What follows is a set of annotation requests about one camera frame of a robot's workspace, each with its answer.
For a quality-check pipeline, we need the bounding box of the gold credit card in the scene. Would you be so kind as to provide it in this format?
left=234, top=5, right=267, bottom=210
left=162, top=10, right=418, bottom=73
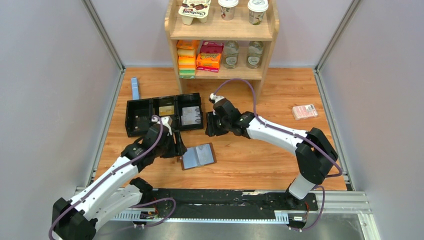
left=158, top=105, right=175, bottom=117

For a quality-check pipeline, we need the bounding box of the left glass water bottle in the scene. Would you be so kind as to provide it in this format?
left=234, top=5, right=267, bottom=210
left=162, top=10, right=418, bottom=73
left=222, top=40, right=239, bottom=69

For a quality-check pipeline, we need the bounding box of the silver VIP card top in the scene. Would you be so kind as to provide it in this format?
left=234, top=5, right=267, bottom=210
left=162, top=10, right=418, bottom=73
left=182, top=106, right=202, bottom=118

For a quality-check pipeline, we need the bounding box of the paper coffee cup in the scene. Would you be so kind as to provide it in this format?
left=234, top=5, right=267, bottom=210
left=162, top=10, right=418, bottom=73
left=218, top=0, right=239, bottom=21
left=247, top=0, right=269, bottom=25

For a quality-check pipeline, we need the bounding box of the pink wrapped card pack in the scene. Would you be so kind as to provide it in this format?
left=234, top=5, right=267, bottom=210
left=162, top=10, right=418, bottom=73
left=291, top=104, right=318, bottom=121

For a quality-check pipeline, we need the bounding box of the aluminium frame rail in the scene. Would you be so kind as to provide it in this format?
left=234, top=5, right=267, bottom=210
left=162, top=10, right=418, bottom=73
left=57, top=187, right=382, bottom=240

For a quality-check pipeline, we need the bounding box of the stack of colourful sponges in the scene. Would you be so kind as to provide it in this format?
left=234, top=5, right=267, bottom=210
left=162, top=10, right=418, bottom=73
left=176, top=39, right=200, bottom=79

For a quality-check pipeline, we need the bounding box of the wooden shelf unit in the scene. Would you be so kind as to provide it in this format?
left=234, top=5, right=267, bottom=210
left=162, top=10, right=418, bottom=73
left=164, top=0, right=280, bottom=99

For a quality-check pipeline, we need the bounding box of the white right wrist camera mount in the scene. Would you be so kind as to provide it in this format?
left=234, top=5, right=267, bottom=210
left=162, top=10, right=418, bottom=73
left=208, top=93, right=225, bottom=104

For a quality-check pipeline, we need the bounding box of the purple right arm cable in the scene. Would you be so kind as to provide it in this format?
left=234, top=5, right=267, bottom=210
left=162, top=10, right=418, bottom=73
left=213, top=78, right=343, bottom=232

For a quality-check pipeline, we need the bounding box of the brown leather card holder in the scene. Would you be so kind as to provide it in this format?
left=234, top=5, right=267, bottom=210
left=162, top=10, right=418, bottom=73
left=177, top=142, right=217, bottom=171

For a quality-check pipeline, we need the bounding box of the silver vip card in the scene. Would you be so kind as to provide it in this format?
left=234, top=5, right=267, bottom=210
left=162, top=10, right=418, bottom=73
left=181, top=115, right=202, bottom=126
left=182, top=106, right=202, bottom=118

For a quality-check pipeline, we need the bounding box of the right paper coffee cup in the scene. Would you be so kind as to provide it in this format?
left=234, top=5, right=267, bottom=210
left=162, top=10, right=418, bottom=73
left=247, top=0, right=269, bottom=25

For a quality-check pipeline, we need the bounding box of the right glass water bottle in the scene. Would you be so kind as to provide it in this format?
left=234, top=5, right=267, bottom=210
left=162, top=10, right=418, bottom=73
left=246, top=41, right=264, bottom=69

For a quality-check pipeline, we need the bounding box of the blue plastic strip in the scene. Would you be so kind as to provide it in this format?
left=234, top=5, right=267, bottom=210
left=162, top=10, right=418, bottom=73
left=131, top=77, right=140, bottom=100

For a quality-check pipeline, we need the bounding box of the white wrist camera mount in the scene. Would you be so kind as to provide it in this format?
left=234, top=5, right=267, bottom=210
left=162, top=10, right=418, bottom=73
left=208, top=93, right=225, bottom=104
left=151, top=115, right=173, bottom=136

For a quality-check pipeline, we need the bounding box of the yogurt cup multipack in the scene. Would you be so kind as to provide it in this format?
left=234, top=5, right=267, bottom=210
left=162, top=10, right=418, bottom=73
left=178, top=0, right=211, bottom=25

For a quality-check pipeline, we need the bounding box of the glass water bottle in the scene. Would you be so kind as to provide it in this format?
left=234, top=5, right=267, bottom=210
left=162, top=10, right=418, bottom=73
left=246, top=41, right=264, bottom=69
left=222, top=40, right=239, bottom=69

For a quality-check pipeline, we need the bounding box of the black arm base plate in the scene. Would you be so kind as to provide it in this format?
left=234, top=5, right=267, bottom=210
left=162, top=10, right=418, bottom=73
left=141, top=188, right=319, bottom=220

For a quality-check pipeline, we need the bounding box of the orange snack box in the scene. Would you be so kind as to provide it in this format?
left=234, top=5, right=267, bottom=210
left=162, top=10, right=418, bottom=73
left=196, top=52, right=222, bottom=69

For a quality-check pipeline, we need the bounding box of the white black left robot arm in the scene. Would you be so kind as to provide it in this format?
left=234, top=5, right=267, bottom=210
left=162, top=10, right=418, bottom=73
left=48, top=115, right=175, bottom=240

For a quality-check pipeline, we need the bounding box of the red snack box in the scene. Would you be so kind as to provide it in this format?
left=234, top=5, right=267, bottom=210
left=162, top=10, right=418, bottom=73
left=199, top=40, right=224, bottom=54

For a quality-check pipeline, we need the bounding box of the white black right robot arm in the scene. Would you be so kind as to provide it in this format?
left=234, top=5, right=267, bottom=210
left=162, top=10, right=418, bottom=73
left=205, top=93, right=341, bottom=210

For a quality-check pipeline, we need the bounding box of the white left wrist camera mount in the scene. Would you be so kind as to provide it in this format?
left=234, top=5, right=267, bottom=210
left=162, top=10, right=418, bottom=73
left=151, top=115, right=173, bottom=136

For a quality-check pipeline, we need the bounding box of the left paper coffee cup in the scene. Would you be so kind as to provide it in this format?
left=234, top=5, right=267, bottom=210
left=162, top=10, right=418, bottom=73
left=218, top=0, right=239, bottom=21

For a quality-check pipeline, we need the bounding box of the black three-compartment tray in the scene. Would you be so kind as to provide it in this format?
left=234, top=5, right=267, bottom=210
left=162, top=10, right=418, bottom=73
left=125, top=92, right=204, bottom=138

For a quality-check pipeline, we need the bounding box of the silver VIP card middle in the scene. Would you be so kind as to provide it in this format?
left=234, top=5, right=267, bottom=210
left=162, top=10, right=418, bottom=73
left=181, top=115, right=202, bottom=126

